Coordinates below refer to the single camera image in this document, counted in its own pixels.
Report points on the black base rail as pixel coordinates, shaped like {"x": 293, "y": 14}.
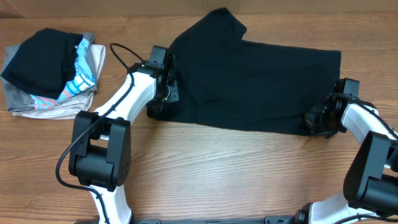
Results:
{"x": 284, "y": 219}

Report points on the folded beige garment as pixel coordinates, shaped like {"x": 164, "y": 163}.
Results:
{"x": 70, "y": 108}

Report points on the folded blue striped garment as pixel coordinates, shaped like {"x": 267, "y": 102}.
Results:
{"x": 84, "y": 78}

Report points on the folded black garment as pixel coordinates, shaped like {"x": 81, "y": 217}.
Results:
{"x": 44, "y": 63}

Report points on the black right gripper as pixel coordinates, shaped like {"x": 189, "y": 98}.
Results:
{"x": 309, "y": 122}

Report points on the folded grey garment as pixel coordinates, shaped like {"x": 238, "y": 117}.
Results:
{"x": 16, "y": 99}

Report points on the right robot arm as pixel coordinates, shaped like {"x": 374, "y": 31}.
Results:
{"x": 368, "y": 193}

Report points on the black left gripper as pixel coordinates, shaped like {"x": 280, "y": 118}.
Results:
{"x": 175, "y": 91}

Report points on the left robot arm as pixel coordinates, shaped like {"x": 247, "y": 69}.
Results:
{"x": 100, "y": 152}

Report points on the black t-shirt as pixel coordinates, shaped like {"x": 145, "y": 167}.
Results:
{"x": 227, "y": 82}

